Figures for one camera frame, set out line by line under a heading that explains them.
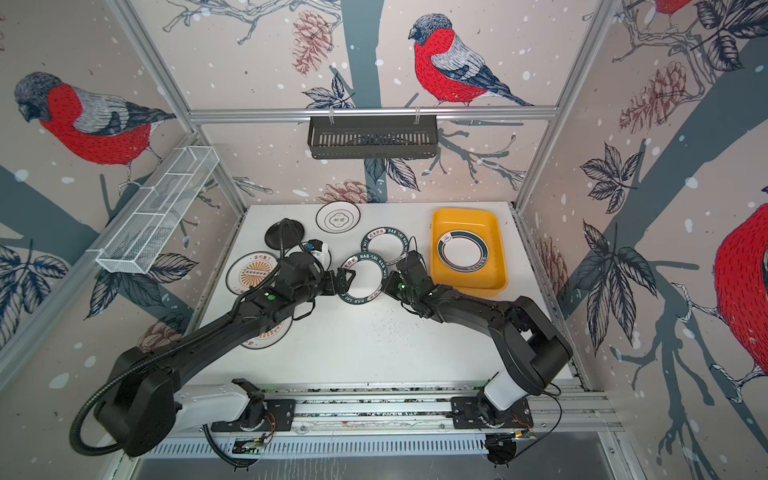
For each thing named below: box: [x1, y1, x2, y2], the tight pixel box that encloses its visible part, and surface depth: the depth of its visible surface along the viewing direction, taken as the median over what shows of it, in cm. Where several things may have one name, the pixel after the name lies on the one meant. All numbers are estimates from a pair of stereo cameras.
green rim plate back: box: [361, 227, 409, 266], surface depth 112 cm
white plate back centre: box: [315, 201, 361, 234], surface depth 120 cm
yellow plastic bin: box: [430, 207, 508, 298], surface depth 106 cm
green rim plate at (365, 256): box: [338, 252, 388, 305], surface depth 94 cm
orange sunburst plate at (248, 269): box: [225, 251, 278, 295], surface depth 104 cm
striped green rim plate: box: [437, 230, 489, 274], surface depth 107 cm
